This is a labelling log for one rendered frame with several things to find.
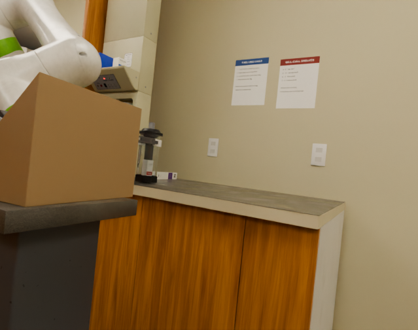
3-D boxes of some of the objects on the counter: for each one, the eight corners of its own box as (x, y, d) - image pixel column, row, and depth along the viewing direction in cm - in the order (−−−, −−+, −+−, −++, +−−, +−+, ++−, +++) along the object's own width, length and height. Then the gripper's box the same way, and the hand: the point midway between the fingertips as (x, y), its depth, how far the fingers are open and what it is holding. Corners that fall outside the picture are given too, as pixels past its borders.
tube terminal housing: (121, 172, 200) (133, 57, 200) (159, 177, 183) (171, 52, 183) (89, 171, 178) (103, 42, 178) (129, 177, 162) (144, 35, 162)
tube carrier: (144, 178, 143) (150, 133, 143) (162, 180, 138) (167, 134, 138) (128, 177, 134) (133, 129, 134) (146, 180, 128) (152, 130, 129)
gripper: (135, 126, 113) (172, 135, 132) (97, 125, 124) (136, 134, 143) (133, 146, 112) (170, 152, 132) (95, 143, 123) (135, 150, 143)
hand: (149, 142), depth 135 cm, fingers closed on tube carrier, 9 cm apart
